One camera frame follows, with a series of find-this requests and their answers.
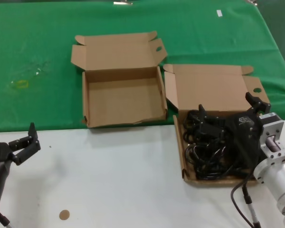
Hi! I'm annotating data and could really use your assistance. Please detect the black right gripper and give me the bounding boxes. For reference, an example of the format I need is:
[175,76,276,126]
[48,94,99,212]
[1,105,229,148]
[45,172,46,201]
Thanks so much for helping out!
[198,92,271,172]

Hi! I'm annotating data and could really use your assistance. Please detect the cardboard box with round hole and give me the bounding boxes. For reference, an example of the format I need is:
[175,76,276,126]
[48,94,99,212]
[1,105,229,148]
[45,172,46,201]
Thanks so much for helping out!
[163,63,271,189]

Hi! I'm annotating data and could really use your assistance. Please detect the cardboard box with torn corner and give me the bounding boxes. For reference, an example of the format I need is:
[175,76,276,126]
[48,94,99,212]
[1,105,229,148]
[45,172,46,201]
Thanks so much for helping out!
[70,30,169,129]

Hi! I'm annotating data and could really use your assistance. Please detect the brown round sticker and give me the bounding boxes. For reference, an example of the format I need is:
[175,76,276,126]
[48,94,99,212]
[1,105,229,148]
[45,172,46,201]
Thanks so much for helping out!
[58,209,70,221]

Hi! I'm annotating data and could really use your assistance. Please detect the clear tape scraps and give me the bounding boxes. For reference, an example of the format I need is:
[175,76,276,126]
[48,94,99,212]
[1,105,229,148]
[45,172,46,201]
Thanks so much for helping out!
[33,61,50,77]

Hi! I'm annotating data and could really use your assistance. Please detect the green table cloth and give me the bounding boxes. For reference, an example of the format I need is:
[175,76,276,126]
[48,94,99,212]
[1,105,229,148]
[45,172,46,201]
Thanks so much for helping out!
[0,0,285,133]

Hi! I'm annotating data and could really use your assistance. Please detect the black cable with silver plug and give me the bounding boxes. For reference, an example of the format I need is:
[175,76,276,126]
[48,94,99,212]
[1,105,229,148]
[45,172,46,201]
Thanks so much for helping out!
[0,210,14,228]

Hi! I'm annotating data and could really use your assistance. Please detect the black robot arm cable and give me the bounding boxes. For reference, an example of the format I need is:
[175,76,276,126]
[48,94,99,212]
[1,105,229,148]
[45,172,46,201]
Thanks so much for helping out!
[230,174,256,226]

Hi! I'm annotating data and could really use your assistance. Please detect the silver cable connector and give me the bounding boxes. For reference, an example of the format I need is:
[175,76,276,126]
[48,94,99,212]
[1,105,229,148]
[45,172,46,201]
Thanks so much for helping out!
[241,184,262,228]

